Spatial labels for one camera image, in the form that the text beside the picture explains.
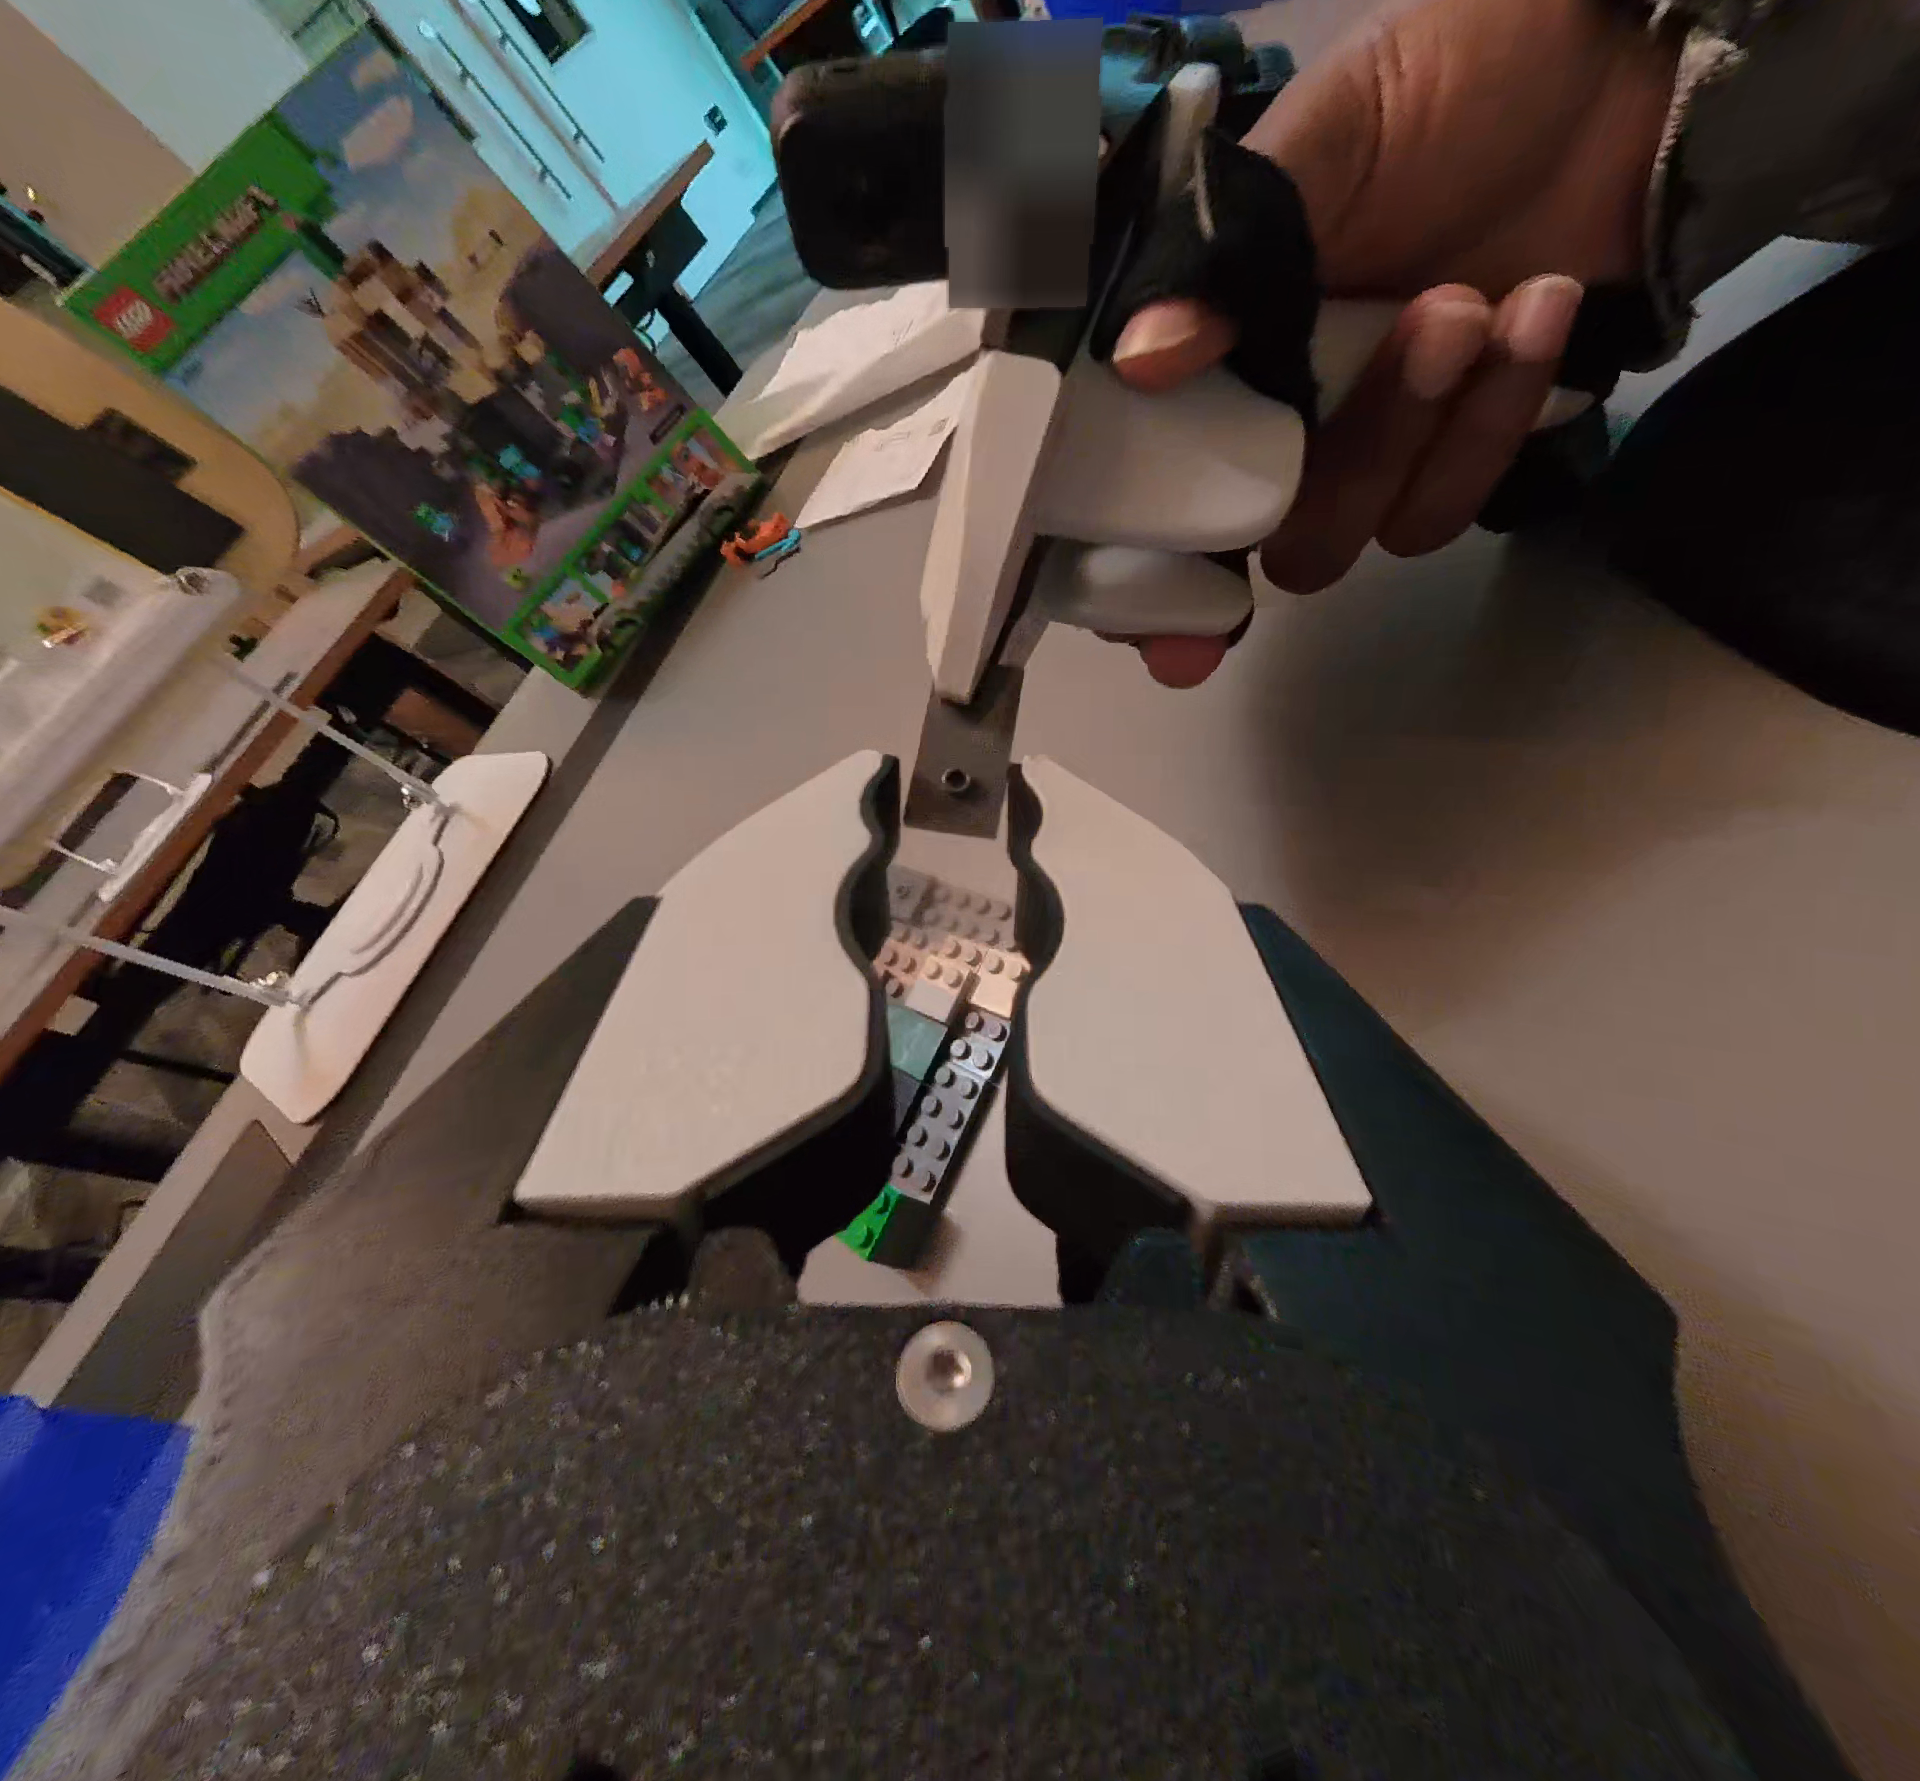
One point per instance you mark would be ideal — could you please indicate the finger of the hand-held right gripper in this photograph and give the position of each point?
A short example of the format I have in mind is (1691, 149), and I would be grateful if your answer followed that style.
(990, 521)
(1029, 613)

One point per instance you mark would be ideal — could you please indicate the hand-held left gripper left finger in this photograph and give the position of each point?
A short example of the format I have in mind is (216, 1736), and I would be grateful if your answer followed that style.
(706, 1048)

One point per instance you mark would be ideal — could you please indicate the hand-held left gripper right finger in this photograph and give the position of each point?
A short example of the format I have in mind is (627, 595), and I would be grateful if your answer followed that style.
(1187, 1048)

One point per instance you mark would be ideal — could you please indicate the grey and orange lego build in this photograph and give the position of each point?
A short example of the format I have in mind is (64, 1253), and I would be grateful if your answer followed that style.
(939, 940)

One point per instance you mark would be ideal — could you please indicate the orange lego minifigure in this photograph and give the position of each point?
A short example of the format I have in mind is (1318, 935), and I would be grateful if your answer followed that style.
(757, 545)

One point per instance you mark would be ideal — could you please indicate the lego set box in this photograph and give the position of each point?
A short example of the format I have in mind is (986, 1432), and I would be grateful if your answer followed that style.
(451, 386)

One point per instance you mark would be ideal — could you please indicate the lego instruction booklet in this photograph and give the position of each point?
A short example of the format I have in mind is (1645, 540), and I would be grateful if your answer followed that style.
(92, 700)

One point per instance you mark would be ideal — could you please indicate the person's right hand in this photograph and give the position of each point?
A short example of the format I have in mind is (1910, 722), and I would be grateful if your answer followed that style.
(1470, 131)

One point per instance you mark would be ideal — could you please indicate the large printed paper bag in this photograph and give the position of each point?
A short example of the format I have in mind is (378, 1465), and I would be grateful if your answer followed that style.
(856, 373)

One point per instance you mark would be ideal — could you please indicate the white stand base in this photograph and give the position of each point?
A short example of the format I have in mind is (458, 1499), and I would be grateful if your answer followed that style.
(390, 911)

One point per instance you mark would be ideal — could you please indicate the black office chair seat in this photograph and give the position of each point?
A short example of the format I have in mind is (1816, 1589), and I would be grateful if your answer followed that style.
(1772, 506)

